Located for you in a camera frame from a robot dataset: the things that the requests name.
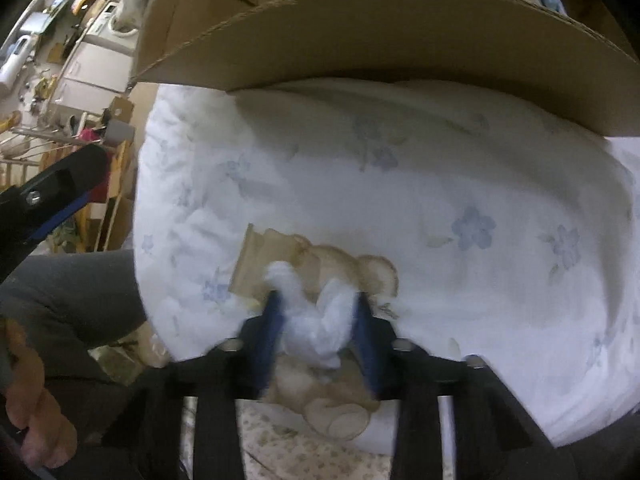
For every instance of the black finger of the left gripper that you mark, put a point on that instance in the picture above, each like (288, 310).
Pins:
(29, 213)

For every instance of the person's left hand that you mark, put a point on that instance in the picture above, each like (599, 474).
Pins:
(51, 439)

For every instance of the brown cardboard box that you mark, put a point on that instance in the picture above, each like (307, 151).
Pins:
(509, 45)

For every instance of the white floral duvet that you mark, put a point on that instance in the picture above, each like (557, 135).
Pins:
(475, 221)

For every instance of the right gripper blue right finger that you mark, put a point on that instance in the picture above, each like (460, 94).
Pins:
(370, 344)

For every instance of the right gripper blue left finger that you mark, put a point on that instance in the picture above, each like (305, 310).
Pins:
(267, 338)

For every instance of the white cabinet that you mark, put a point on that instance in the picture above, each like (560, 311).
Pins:
(89, 81)

